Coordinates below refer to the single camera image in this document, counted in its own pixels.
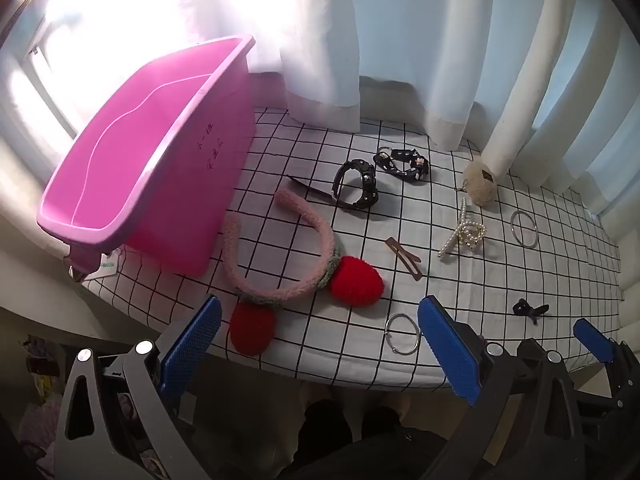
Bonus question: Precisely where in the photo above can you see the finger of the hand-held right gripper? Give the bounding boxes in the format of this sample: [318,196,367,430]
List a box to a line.
[573,318,633,392]

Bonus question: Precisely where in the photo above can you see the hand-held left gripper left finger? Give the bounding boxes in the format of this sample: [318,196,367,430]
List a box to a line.
[52,295,223,480]

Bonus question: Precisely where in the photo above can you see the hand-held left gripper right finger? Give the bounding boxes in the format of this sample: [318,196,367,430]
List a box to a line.
[417,296,583,480]

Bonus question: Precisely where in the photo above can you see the pink headband with red strawberries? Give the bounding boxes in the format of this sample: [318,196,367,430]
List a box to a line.
[220,186,386,357]

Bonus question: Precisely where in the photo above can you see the pearl hair claw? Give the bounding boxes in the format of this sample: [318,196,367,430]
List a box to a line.
[438,197,488,261]

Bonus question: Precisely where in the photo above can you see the brown snap hair clip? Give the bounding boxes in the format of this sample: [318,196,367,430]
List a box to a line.
[384,236,425,278]

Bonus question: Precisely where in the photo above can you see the large silver bangle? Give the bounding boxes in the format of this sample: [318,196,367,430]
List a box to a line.
[510,210,539,248]

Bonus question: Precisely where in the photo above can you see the beige fuzzy pouch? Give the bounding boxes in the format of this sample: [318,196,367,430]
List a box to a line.
[454,159,498,207]

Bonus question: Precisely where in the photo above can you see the black wrist watch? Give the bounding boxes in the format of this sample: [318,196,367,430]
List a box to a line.
[332,159,380,210]

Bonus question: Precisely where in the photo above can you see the pink plastic bin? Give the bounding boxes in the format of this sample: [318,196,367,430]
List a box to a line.
[36,35,258,278]

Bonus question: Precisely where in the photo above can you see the black ribbon hair tie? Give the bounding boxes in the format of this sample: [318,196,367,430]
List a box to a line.
[374,146,431,182]

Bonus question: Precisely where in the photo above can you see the white checkered tablecloth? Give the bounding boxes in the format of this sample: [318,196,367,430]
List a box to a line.
[80,105,631,393]

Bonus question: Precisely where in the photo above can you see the person's legs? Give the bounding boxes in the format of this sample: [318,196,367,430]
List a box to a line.
[200,385,481,480]

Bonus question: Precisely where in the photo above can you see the colourful floor clutter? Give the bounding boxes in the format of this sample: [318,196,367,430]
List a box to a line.
[17,332,68,461]

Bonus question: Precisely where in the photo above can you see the dark hair pin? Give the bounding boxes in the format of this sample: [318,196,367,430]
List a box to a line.
[286,175,335,200]

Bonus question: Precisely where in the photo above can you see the white pleated curtain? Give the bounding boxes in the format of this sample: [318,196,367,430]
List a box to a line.
[357,0,640,216]

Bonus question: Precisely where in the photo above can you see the sheer white curtain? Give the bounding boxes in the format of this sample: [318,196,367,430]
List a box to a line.
[45,0,362,133]

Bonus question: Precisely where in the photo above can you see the silver ring bracelet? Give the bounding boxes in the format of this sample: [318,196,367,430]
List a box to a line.
[384,312,422,357]

